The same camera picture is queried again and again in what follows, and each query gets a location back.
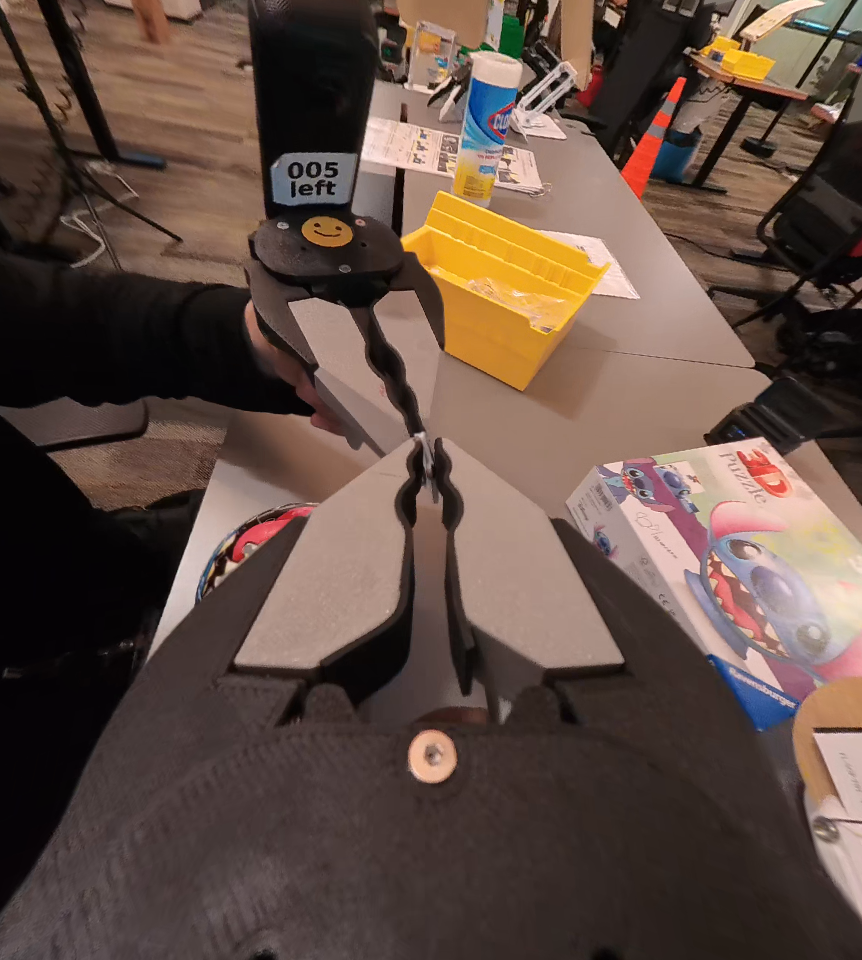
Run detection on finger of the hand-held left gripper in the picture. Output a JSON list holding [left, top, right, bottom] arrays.
[[371, 291, 444, 451], [288, 297, 422, 459]]

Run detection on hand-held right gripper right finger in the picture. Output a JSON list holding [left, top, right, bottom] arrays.
[[431, 438, 627, 697]]

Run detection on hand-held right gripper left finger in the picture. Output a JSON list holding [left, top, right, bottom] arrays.
[[232, 438, 415, 708]]

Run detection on blue monster puzzle ball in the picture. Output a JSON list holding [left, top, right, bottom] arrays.
[[195, 502, 321, 605]]

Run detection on small pale puzzle piece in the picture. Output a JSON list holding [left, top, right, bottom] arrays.
[[412, 431, 441, 505]]

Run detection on person's left forearm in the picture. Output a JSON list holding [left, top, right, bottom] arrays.
[[0, 228, 315, 417]]

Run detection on colourful puzzle box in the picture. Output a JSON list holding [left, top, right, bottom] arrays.
[[566, 437, 862, 732]]

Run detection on person's left hand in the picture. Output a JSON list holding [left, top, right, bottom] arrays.
[[243, 300, 345, 438]]

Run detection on yellow plastic bin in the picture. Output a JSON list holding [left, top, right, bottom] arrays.
[[399, 189, 612, 393]]

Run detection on clear plastic bag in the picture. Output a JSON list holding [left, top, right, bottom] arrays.
[[464, 276, 555, 331]]

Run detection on printed instruction sheets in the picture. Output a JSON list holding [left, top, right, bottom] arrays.
[[362, 116, 552, 198]]

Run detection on clear acrylic stand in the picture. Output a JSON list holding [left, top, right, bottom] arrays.
[[407, 21, 460, 95]]

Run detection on white wipes canister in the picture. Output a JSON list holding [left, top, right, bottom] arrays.
[[451, 51, 524, 210]]

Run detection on white paper sheet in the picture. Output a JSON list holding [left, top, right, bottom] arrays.
[[536, 228, 640, 301]]

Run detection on black floor stand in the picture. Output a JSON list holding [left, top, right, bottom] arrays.
[[0, 0, 184, 271]]

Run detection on black electronic device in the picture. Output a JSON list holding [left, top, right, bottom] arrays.
[[703, 375, 803, 451]]

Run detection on orange traffic cone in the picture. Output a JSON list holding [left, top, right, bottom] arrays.
[[620, 76, 689, 201]]

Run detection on blue bin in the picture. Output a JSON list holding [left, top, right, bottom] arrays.
[[652, 127, 702, 185]]

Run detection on wooden clipboard stand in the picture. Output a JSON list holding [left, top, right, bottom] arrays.
[[791, 673, 862, 960]]

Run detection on desk with black legs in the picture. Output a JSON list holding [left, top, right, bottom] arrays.
[[689, 33, 810, 192]]

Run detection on black mesh chair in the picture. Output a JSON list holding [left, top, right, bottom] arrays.
[[708, 112, 862, 361]]

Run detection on small yellow bin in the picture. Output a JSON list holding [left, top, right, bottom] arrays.
[[701, 36, 777, 82]]

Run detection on white wire rack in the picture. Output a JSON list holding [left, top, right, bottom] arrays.
[[512, 60, 579, 140]]

